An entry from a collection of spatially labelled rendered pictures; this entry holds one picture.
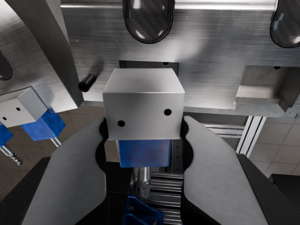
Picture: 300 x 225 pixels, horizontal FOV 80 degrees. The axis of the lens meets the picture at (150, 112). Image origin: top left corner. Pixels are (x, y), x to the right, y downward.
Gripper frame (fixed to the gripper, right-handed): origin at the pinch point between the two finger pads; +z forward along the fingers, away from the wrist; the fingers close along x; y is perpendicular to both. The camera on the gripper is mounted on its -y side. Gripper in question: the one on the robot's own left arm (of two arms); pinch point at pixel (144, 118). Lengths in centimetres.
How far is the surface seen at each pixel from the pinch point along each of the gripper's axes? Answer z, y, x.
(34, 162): 130, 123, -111
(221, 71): 4.2, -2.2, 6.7
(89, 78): 5.3, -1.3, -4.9
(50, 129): 10.7, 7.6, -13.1
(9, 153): 14.2, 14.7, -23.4
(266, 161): 96, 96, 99
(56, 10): 15.3, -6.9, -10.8
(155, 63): 7.8, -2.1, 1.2
